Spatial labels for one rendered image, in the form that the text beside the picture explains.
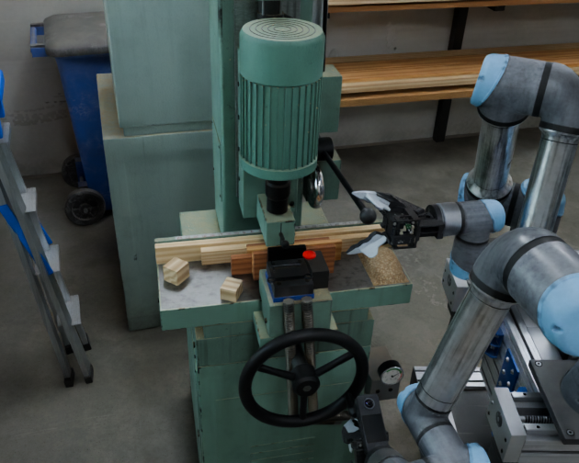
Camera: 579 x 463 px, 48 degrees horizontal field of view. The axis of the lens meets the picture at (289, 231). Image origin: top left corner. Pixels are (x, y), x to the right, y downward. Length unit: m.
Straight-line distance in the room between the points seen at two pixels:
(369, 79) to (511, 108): 2.18
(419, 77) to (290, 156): 2.40
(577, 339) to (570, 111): 0.60
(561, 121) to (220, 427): 1.11
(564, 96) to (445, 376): 0.62
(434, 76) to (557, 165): 2.35
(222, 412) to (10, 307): 1.53
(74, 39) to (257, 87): 1.84
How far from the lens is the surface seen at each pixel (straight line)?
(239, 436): 1.82
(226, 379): 1.66
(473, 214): 1.48
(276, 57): 1.31
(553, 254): 1.02
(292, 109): 1.35
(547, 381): 1.56
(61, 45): 3.08
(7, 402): 2.64
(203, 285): 1.55
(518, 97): 1.46
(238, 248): 1.59
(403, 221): 1.39
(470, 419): 2.26
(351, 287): 1.55
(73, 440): 2.46
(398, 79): 3.69
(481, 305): 1.13
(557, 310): 0.97
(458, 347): 1.18
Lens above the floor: 1.86
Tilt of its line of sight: 34 degrees down
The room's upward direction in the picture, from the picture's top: 2 degrees clockwise
